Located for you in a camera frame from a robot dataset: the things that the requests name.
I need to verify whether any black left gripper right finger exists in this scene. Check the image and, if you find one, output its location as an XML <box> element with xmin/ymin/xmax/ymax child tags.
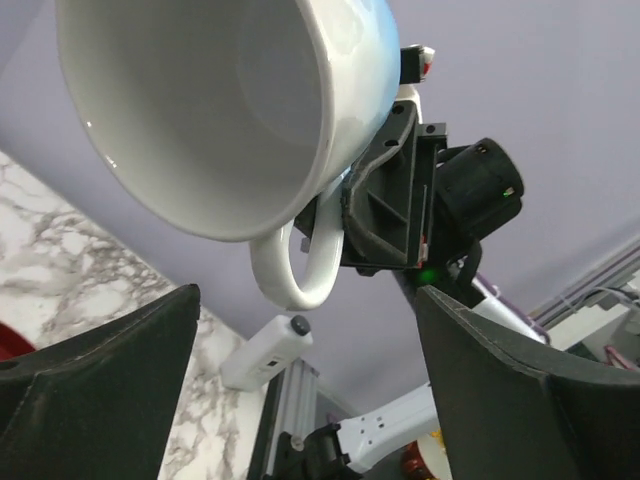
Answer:
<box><xmin>415</xmin><ymin>286</ymin><xmax>639</xmax><ymax>479</ymax></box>

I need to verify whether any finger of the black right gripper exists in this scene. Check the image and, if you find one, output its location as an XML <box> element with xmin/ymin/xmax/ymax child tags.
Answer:
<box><xmin>339</xmin><ymin>101</ymin><xmax>425</xmax><ymax>275</ymax></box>

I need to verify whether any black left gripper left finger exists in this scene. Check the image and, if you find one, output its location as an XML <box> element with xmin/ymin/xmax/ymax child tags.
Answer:
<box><xmin>1</xmin><ymin>284</ymin><xmax>200</xmax><ymax>479</ymax></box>

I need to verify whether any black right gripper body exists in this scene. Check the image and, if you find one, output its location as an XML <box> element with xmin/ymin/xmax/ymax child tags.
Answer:
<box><xmin>417</xmin><ymin>137</ymin><xmax>525</xmax><ymax>280</ymax></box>

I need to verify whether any white blue mug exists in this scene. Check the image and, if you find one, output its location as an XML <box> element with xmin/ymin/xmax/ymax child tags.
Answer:
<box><xmin>55</xmin><ymin>0</ymin><xmax>400</xmax><ymax>311</ymax></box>

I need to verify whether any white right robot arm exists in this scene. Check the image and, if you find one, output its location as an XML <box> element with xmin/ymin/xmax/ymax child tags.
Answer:
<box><xmin>249</xmin><ymin>100</ymin><xmax>538</xmax><ymax>479</ymax></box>

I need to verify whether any red round tray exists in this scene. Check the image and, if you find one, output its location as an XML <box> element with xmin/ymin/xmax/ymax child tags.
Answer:
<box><xmin>0</xmin><ymin>323</ymin><xmax>36</xmax><ymax>361</ymax></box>

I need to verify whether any white box with knob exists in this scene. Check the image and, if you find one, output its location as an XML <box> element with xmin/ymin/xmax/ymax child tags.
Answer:
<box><xmin>220</xmin><ymin>315</ymin><xmax>313</xmax><ymax>392</ymax></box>

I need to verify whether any aluminium rail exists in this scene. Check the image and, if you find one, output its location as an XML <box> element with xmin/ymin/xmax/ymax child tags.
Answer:
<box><xmin>259</xmin><ymin>239</ymin><xmax>640</xmax><ymax>480</ymax></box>

